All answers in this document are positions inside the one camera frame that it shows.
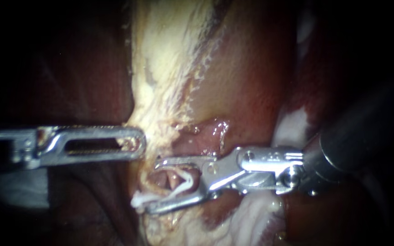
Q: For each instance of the right arm instrument jaw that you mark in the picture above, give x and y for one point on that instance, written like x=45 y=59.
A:
x=176 y=204
x=183 y=161

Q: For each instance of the left arm instrument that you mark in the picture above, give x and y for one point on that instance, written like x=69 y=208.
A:
x=22 y=143

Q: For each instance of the right arm instrument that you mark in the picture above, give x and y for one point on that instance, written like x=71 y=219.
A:
x=262 y=164

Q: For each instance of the left arm instrument jaw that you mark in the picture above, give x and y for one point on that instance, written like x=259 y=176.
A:
x=94 y=133

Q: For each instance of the white clip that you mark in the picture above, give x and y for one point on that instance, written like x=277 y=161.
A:
x=180 y=188

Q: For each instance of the gallbladder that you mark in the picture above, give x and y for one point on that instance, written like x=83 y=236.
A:
x=183 y=68

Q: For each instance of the dark right arm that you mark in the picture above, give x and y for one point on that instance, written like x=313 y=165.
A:
x=354 y=136

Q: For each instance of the pale fatty tissue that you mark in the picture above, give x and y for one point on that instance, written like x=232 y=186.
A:
x=291 y=128
x=19 y=188
x=238 y=222

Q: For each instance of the dark red liver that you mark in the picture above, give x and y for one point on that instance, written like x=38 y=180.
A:
x=84 y=82

